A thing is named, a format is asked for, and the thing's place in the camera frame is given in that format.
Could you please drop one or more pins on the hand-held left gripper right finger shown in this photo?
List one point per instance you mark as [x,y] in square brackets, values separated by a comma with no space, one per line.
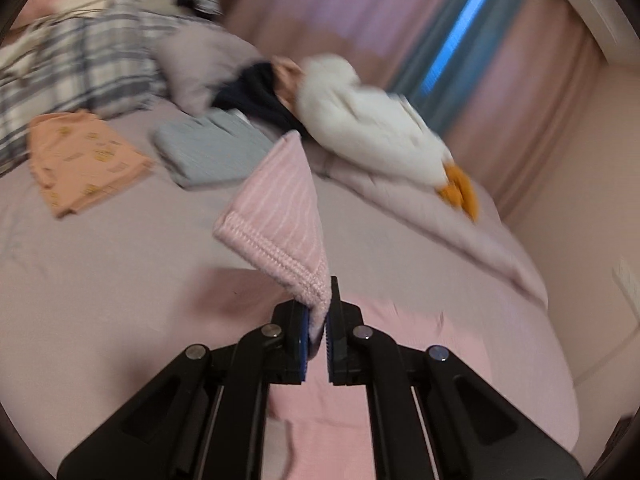
[329,355]

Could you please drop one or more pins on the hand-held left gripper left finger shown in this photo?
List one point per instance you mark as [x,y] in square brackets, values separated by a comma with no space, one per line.
[303,345]

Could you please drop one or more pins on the pink striped knit garment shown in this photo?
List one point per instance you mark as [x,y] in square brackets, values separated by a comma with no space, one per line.
[280,210]

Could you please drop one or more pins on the lilac duvet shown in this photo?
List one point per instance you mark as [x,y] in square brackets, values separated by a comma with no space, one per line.
[425,220]

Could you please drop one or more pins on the lilac bed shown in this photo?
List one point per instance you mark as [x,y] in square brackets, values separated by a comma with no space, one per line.
[125,270]

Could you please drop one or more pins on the grey folded garment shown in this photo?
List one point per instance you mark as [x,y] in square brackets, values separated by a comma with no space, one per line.
[210,150]

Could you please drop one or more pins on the white goose plush toy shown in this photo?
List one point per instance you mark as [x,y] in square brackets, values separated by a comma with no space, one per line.
[370,125]

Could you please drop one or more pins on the dark navy cloth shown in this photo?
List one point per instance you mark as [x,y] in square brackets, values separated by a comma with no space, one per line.
[255,92]

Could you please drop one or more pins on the peach cloth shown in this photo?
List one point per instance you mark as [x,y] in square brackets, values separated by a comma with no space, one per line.
[286,77]

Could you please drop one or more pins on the orange printed folded garment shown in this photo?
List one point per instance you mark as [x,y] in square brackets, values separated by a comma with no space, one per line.
[80,160]

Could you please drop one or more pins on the lilac pillow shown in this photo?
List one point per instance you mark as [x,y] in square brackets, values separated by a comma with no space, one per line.
[205,65]

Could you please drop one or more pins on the white power strip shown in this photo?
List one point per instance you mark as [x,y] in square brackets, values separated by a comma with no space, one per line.
[627,285]

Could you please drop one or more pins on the blue-grey curtain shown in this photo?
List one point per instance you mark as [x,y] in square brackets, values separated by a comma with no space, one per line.
[450,55]

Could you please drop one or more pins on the pink curtain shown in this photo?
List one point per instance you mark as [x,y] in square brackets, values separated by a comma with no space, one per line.
[350,15]

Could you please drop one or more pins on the grey plaid pillow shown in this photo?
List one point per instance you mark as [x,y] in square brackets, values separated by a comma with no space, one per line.
[85,60]

